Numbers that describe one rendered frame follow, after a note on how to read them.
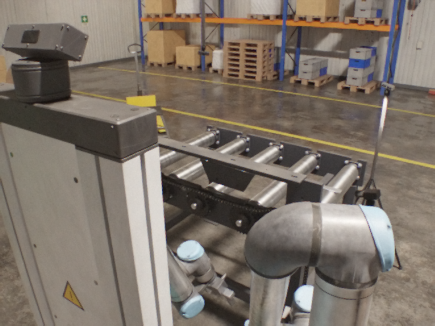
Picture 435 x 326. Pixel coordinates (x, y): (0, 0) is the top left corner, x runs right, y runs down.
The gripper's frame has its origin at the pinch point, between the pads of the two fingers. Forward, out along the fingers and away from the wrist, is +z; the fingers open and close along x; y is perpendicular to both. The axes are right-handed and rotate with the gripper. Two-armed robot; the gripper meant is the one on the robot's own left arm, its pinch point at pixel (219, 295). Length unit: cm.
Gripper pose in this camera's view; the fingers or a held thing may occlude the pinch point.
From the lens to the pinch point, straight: 160.4
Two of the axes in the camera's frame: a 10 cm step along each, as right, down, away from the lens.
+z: 3.5, 7.4, 5.8
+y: 5.8, -6.5, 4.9
